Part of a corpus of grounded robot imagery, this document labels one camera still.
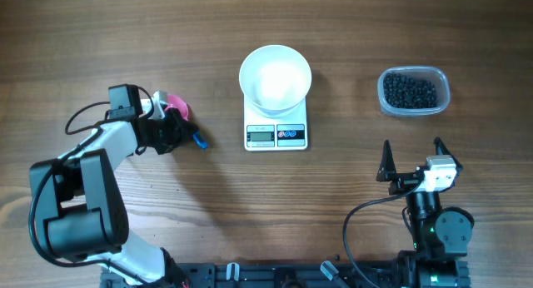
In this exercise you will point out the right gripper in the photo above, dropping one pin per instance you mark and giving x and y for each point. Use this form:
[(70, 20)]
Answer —
[(403, 181)]

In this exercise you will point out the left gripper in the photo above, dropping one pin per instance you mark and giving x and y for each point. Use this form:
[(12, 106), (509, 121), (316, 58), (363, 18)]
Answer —
[(179, 129)]

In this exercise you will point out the pink scoop blue handle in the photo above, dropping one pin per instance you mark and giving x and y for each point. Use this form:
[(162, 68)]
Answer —
[(179, 111)]

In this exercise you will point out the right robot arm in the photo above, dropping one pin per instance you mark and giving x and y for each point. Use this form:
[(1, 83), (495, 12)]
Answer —
[(440, 234)]

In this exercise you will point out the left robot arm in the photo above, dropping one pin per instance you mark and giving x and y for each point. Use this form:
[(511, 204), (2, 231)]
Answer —
[(77, 216)]

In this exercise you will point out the white digital kitchen scale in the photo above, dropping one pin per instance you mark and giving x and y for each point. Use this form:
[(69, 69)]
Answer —
[(285, 131)]

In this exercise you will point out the white bowl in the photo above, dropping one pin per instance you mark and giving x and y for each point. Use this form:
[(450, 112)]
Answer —
[(275, 79)]

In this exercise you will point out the black beans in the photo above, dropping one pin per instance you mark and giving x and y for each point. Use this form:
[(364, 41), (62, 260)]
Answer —
[(407, 92)]

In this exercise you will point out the clear plastic container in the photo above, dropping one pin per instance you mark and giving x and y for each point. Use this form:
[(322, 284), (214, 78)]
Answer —
[(432, 74)]

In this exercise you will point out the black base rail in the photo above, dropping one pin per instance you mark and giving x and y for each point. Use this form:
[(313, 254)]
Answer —
[(377, 273)]

